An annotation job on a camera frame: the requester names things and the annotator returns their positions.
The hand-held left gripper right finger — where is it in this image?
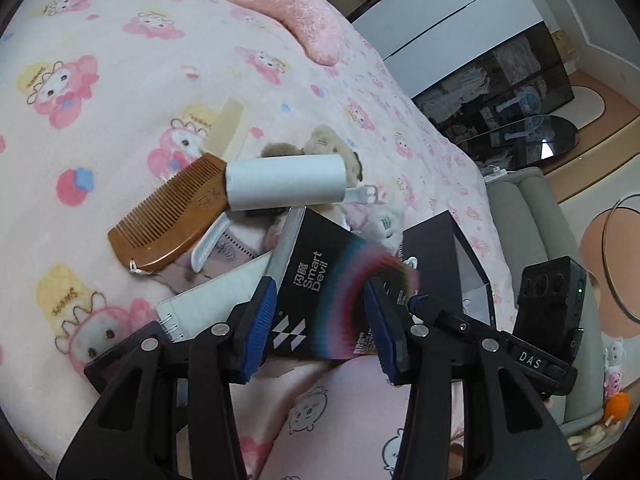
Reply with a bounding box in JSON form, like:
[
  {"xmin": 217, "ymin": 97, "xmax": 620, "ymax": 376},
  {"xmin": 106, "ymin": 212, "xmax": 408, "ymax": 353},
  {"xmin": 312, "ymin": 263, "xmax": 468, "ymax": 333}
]
[{"xmin": 363, "ymin": 277, "xmax": 583, "ymax": 480}]

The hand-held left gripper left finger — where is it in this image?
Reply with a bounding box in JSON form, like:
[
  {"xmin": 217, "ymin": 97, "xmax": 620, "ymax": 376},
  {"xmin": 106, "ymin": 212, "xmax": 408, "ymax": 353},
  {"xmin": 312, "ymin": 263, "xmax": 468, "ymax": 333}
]
[{"xmin": 56, "ymin": 277, "xmax": 278, "ymax": 480}]

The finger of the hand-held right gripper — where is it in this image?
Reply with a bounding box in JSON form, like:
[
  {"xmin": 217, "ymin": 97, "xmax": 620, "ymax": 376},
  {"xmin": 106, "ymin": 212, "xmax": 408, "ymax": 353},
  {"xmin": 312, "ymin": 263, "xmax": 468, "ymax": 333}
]
[{"xmin": 407, "ymin": 294, "xmax": 511, "ymax": 348}]

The white spiral notebook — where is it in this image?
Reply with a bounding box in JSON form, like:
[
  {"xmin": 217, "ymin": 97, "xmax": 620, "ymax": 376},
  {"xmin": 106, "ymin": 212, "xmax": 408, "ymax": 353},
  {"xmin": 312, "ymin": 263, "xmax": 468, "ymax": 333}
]
[{"xmin": 156, "ymin": 250, "xmax": 275, "ymax": 343}]

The black container box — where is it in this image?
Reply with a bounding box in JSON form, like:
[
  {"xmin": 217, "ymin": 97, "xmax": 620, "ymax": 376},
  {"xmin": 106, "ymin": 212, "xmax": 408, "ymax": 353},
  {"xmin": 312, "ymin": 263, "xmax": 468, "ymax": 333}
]
[{"xmin": 400, "ymin": 210, "xmax": 496, "ymax": 331}]

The black rainbow print box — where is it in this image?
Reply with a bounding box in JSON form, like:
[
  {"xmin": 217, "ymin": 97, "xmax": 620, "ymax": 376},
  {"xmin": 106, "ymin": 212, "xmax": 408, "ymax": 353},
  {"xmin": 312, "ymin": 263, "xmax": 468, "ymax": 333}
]
[{"xmin": 267, "ymin": 206, "xmax": 421, "ymax": 361}]

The grey upholstered bench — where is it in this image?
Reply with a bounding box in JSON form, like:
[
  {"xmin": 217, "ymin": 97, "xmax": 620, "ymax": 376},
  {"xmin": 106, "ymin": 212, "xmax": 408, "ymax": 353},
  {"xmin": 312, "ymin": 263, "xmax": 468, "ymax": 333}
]
[{"xmin": 482, "ymin": 167, "xmax": 606, "ymax": 433}]

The dusty pink pouch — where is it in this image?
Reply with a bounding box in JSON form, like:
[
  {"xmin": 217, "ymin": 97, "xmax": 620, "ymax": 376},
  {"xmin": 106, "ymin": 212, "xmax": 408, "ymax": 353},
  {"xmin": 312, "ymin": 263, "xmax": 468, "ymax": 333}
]
[{"xmin": 161, "ymin": 227, "xmax": 281, "ymax": 293}]

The pink cartoon face cloth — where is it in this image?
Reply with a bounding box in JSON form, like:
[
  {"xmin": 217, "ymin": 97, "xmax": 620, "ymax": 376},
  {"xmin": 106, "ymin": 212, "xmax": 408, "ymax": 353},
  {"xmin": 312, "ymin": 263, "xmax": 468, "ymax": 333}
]
[{"xmin": 225, "ymin": 355, "xmax": 466, "ymax": 480}]

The small pink white plush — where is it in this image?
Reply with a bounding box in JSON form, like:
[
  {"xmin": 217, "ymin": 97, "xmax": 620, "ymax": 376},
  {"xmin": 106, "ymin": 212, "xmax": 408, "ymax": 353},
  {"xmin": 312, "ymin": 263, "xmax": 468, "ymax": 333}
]
[{"xmin": 602, "ymin": 337, "xmax": 626, "ymax": 398}]

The white plastic comb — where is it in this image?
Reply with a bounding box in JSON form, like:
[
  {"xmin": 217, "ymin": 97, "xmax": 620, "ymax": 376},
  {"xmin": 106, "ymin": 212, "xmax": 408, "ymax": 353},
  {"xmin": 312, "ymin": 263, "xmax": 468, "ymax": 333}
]
[{"xmin": 191, "ymin": 210, "xmax": 232, "ymax": 272}]

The white plush toy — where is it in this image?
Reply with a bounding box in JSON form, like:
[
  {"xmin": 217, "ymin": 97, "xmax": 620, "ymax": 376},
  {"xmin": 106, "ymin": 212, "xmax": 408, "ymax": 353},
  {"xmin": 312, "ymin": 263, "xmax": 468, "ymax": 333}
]
[{"xmin": 350, "ymin": 195, "xmax": 406, "ymax": 251}]

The orange toy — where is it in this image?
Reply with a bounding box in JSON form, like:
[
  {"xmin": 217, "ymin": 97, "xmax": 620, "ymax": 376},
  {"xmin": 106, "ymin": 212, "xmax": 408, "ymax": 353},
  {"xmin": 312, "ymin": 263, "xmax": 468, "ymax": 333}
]
[{"xmin": 602, "ymin": 391, "xmax": 632, "ymax": 423}]

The brown wooden comb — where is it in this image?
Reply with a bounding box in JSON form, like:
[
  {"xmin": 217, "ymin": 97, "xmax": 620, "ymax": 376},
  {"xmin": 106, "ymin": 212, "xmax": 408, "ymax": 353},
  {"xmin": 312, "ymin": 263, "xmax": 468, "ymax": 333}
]
[{"xmin": 107, "ymin": 152, "xmax": 231, "ymax": 273}]

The white lint roller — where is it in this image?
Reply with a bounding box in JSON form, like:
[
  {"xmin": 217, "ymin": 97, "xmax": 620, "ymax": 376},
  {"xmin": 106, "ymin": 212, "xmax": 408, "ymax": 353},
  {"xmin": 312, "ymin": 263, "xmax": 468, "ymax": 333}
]
[{"xmin": 223, "ymin": 154, "xmax": 376, "ymax": 211}]

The brown teddy bear plush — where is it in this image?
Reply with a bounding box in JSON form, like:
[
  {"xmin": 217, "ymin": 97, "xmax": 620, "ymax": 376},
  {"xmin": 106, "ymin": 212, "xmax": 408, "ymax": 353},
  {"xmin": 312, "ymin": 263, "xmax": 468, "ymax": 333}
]
[{"xmin": 262, "ymin": 125, "xmax": 365, "ymax": 186}]

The beige comb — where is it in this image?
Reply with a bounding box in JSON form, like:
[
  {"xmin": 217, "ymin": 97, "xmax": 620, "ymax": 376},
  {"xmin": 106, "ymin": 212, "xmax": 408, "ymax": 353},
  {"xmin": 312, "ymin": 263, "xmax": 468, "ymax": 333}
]
[{"xmin": 200, "ymin": 97, "xmax": 248, "ymax": 161}]

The dark glass cabinet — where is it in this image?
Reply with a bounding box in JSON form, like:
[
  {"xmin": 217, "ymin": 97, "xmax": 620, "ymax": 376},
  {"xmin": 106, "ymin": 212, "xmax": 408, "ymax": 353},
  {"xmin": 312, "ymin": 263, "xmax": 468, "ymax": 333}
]
[{"xmin": 412, "ymin": 22, "xmax": 576, "ymax": 161}]

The pink cartoon printed blanket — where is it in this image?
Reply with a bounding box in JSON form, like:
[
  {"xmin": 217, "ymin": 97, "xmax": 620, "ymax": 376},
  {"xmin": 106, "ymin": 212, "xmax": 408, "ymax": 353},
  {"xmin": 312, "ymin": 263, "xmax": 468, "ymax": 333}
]
[{"xmin": 0, "ymin": 0, "xmax": 518, "ymax": 480}]

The white wardrobe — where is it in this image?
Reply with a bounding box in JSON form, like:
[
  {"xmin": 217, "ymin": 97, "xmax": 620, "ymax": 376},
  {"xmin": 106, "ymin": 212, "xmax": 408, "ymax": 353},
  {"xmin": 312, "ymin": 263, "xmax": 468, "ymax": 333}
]
[{"xmin": 350, "ymin": 0, "xmax": 546, "ymax": 101}]

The pink plush pillow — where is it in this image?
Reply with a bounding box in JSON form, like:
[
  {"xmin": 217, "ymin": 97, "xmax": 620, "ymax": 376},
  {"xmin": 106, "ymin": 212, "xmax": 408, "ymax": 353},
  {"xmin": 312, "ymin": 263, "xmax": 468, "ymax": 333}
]
[{"xmin": 215, "ymin": 0, "xmax": 353, "ymax": 67}]

